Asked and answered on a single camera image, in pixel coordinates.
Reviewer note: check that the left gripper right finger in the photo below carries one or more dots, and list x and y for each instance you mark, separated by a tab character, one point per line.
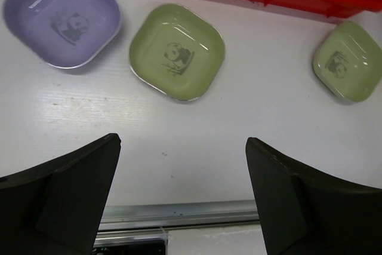
305	211

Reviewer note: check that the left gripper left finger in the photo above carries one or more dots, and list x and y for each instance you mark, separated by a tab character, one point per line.
56	207

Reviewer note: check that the green square plate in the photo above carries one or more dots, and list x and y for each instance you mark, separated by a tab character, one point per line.
177	52
348	62

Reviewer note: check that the purple square plate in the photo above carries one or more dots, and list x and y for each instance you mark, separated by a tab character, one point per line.
66	34

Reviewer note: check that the aluminium rail front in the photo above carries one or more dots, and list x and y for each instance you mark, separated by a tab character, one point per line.
150	217

